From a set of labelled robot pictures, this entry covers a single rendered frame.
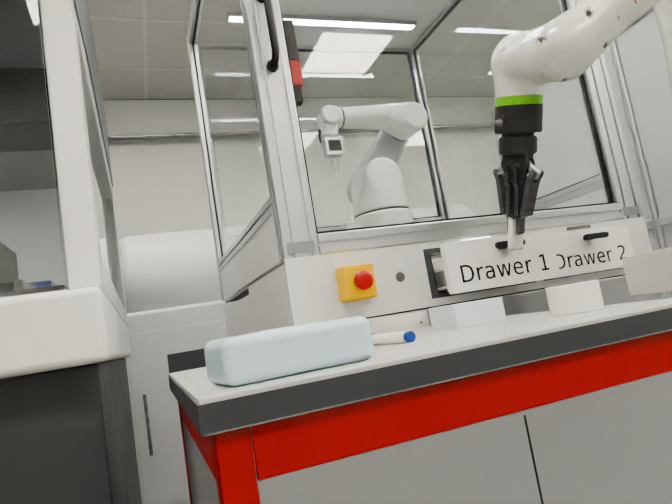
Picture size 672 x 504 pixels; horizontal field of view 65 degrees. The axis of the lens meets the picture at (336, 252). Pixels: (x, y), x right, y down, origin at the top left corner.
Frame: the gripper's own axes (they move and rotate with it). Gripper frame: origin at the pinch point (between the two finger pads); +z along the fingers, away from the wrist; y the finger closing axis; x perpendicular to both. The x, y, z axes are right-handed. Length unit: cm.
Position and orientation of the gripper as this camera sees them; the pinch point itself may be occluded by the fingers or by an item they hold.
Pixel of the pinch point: (515, 233)
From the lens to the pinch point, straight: 118.5
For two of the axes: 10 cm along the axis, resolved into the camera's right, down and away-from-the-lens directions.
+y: 3.7, 1.6, -9.1
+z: 0.4, 9.8, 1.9
